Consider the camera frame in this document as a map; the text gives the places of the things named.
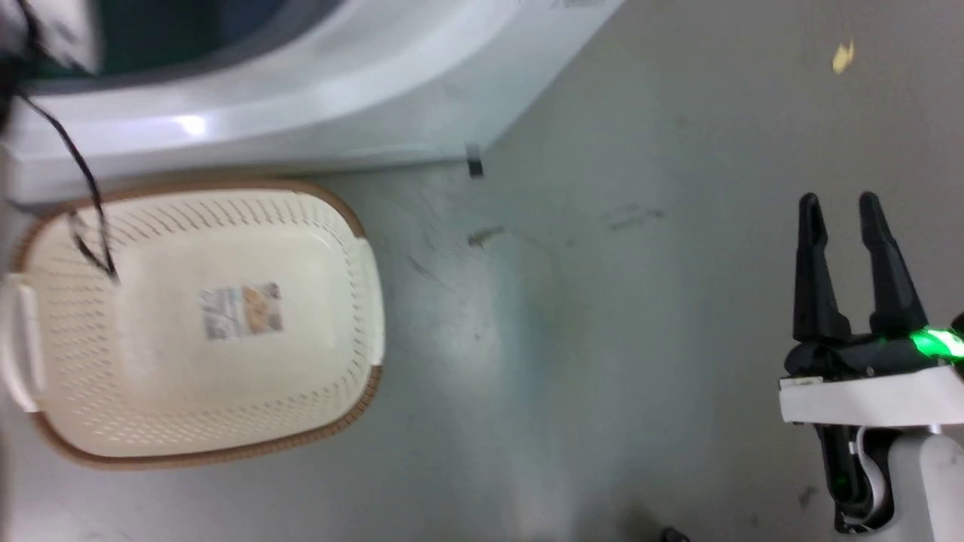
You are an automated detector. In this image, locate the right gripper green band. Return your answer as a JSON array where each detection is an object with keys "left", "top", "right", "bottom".
[{"left": 779, "top": 191, "right": 964, "bottom": 427}]

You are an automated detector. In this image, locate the cream perforated laundry basket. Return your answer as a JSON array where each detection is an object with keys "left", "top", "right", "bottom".
[{"left": 0, "top": 179, "right": 386, "bottom": 470}]

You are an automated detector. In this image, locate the printed label sticker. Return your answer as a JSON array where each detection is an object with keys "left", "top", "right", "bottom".
[{"left": 199, "top": 282, "right": 284, "bottom": 342}]

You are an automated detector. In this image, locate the thin black cable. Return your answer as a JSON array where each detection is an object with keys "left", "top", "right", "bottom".
[{"left": 14, "top": 92, "right": 121, "bottom": 285}]

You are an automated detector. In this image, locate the white washing machine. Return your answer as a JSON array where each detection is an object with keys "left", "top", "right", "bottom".
[{"left": 0, "top": 0, "right": 626, "bottom": 208}]

